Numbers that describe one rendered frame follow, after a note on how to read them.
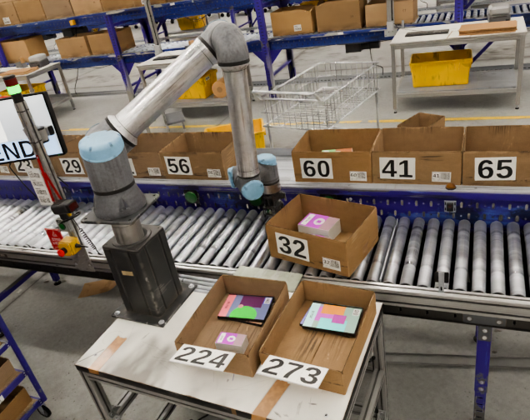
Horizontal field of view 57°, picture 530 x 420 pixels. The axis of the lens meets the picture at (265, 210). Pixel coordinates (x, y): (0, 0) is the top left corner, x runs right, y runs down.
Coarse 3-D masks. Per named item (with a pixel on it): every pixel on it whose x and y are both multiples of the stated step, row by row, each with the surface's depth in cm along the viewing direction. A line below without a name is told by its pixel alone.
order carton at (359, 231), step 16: (288, 208) 225; (304, 208) 233; (320, 208) 228; (336, 208) 222; (352, 208) 216; (368, 208) 211; (272, 224) 216; (288, 224) 227; (352, 224) 221; (368, 224) 204; (272, 240) 213; (320, 240) 196; (336, 240) 192; (352, 240) 194; (368, 240) 207; (272, 256) 219; (288, 256) 212; (320, 256) 201; (336, 256) 196; (352, 256) 197; (336, 272) 201; (352, 272) 200
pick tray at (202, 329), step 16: (224, 288) 199; (240, 288) 197; (256, 288) 193; (272, 288) 190; (208, 304) 188; (192, 320) 178; (208, 320) 188; (224, 320) 186; (272, 320) 174; (192, 336) 178; (208, 336) 180; (256, 336) 176; (256, 352) 162; (240, 368) 161; (256, 368) 163
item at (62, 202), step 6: (54, 204) 225; (60, 204) 224; (66, 204) 223; (72, 204) 224; (54, 210) 226; (60, 210) 224; (66, 210) 223; (72, 210) 224; (60, 216) 229; (66, 216) 228; (72, 216) 231; (60, 222) 231
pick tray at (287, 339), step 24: (312, 288) 185; (336, 288) 180; (360, 288) 175; (288, 312) 176; (288, 336) 173; (312, 336) 171; (336, 336) 169; (360, 336) 158; (264, 360) 157; (312, 360) 161; (336, 360) 160; (336, 384) 148
